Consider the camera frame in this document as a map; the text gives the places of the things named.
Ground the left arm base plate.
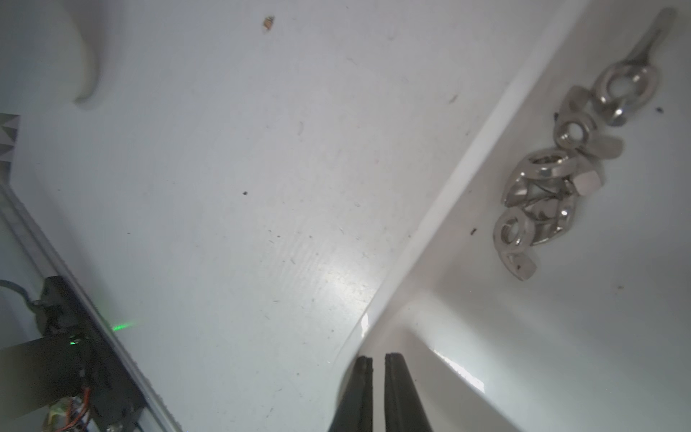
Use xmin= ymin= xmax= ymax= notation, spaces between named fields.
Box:
xmin=1 ymin=275 xmax=147 ymax=431

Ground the aluminium front rail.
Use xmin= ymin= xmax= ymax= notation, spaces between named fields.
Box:
xmin=1 ymin=180 xmax=181 ymax=431

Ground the pile of wing nuts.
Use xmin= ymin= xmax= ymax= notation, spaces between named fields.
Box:
xmin=492 ymin=6 xmax=678 ymax=281

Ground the white storage box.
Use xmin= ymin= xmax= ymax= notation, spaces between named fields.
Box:
xmin=350 ymin=1 xmax=690 ymax=431

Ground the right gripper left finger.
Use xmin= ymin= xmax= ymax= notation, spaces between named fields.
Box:
xmin=329 ymin=356 xmax=374 ymax=432

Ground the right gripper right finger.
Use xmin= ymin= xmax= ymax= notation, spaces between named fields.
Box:
xmin=384 ymin=353 xmax=433 ymax=432

